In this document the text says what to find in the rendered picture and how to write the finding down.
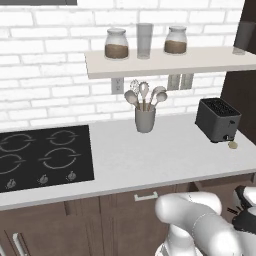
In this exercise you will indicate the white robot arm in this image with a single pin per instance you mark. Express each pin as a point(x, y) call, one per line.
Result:
point(196, 220)

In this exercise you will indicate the brown drawer front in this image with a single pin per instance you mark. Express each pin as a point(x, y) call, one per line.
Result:
point(220, 186)
point(133, 220)

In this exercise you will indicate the grey utensil pot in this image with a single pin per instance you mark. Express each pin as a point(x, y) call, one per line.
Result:
point(145, 120)

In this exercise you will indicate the pale wooden spoon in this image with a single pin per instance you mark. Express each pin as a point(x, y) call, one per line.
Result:
point(144, 89)
point(131, 96)
point(159, 89)
point(161, 97)

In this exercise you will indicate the metal whisk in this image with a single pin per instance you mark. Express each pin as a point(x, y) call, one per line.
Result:
point(134, 85)

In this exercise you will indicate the grey hob knob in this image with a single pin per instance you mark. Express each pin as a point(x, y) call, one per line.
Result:
point(11, 183)
point(42, 180)
point(71, 175)

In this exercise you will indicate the glass jar with brown filling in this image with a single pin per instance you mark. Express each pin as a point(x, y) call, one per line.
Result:
point(116, 46)
point(175, 43)

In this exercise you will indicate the black hob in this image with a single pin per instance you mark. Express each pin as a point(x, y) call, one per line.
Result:
point(46, 156)

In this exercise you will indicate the dark grey toaster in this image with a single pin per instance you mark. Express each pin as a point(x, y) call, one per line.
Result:
point(216, 121)

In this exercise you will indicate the tall clear glass tumbler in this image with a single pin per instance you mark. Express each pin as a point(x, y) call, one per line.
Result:
point(145, 40)

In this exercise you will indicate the small tan round item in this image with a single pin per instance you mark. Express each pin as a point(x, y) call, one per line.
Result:
point(232, 145)

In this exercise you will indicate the tall dark brown cabinet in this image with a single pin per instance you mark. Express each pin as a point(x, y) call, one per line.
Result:
point(238, 90)

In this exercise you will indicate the brown cupboard door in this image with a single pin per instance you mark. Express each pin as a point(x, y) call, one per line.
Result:
point(50, 230)

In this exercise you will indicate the dark grey overhead cabinet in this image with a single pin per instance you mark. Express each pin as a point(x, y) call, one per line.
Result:
point(36, 2)

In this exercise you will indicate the white wall socket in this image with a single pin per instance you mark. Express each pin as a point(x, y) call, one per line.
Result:
point(187, 81)
point(117, 85)
point(173, 82)

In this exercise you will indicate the white wall shelf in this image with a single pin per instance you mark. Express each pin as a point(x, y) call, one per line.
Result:
point(173, 63)

